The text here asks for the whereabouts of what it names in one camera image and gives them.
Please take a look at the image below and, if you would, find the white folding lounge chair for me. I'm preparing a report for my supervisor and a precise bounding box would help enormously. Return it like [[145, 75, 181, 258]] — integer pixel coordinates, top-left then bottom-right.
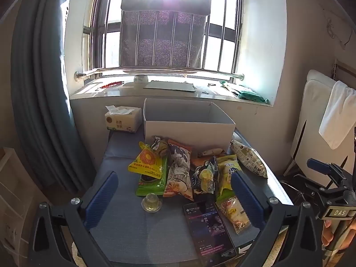
[[284, 69, 356, 201]]

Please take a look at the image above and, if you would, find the white brown speckled snack bag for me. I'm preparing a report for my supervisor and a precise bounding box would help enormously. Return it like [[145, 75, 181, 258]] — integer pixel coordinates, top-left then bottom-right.
[[230, 140, 268, 179]]

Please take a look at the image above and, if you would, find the metal window guard rail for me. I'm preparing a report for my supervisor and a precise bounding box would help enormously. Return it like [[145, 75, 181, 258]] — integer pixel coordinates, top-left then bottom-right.
[[75, 0, 253, 82]]

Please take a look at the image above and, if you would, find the yellow green snack packet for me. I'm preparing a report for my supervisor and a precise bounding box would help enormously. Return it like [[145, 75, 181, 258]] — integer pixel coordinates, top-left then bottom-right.
[[215, 154, 242, 201]]

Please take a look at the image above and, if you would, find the crumpled silver snack packet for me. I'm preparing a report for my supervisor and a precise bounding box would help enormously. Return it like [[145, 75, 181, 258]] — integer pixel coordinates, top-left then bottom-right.
[[152, 136, 169, 156]]

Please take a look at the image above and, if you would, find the yellow sunflower print packet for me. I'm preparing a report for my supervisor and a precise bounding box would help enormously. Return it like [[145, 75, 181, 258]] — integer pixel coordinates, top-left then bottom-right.
[[128, 141, 163, 179]]

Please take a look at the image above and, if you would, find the person's right hand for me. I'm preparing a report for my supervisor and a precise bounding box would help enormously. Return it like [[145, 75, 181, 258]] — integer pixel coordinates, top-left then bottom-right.
[[322, 219, 356, 250]]

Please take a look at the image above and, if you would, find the red beaded item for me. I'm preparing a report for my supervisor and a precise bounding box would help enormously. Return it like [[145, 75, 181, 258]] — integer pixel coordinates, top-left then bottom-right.
[[99, 81, 123, 89]]

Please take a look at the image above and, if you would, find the green seaweed snack packet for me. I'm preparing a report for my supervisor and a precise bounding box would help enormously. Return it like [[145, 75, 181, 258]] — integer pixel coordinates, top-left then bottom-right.
[[136, 145, 169, 196]]

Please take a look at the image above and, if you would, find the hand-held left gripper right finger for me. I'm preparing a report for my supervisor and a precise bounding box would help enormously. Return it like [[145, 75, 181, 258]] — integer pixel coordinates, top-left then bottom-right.
[[230, 170, 323, 267]]

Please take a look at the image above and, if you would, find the black smartphone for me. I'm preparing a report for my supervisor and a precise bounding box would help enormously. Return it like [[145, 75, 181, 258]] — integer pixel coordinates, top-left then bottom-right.
[[183, 200, 237, 263]]

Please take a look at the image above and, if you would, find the blue grey curtain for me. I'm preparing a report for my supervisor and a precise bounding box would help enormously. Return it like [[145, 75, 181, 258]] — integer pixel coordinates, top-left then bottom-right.
[[11, 0, 84, 198]]

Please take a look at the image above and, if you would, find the white tissue pack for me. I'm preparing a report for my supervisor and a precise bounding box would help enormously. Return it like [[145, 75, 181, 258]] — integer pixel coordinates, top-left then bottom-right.
[[105, 105, 143, 134]]

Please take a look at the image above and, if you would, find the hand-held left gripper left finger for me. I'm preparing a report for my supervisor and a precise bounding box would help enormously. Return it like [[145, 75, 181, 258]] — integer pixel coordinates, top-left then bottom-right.
[[28, 172, 120, 267]]

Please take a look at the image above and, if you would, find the clear jelly cup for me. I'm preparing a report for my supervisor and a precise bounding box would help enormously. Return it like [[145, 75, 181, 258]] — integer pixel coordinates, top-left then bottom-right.
[[141, 192, 163, 214]]

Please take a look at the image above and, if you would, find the grey flat board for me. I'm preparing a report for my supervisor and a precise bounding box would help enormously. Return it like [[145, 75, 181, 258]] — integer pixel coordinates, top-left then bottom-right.
[[143, 81, 196, 92]]

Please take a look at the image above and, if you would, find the dark blue chip bag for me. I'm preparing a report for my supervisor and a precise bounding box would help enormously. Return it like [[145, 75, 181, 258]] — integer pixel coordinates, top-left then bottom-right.
[[192, 156, 219, 195]]

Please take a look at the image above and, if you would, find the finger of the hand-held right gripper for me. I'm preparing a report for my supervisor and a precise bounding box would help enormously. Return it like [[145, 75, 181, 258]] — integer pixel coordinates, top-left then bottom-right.
[[293, 158, 344, 198]]

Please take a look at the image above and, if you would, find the green plastic packet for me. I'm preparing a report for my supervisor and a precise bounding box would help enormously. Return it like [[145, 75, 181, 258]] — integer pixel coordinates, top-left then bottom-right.
[[220, 81, 270, 104]]

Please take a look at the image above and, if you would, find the small white snack packet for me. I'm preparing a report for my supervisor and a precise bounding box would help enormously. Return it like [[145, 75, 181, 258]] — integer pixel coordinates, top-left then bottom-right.
[[198, 148, 226, 158]]

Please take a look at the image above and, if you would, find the grey hanging cloth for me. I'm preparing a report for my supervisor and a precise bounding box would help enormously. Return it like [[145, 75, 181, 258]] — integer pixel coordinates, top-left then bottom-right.
[[120, 0, 213, 68]]

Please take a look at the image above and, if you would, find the white cardboard box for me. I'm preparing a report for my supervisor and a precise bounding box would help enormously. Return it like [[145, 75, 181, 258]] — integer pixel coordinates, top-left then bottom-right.
[[143, 98, 236, 153]]

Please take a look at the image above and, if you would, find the dark window frame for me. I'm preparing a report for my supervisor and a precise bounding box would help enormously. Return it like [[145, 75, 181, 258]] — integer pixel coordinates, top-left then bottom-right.
[[89, 0, 242, 70]]

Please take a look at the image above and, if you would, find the white towel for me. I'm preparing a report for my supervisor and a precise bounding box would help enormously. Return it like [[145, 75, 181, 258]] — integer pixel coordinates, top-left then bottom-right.
[[318, 81, 356, 150]]

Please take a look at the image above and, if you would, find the clear yellow biscuit packet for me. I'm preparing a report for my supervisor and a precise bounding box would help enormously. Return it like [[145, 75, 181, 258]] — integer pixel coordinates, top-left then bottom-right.
[[216, 196, 251, 235]]

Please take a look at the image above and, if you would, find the white orange cartoon snack bag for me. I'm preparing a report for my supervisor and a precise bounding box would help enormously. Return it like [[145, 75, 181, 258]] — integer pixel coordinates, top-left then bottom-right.
[[163, 139, 194, 201]]

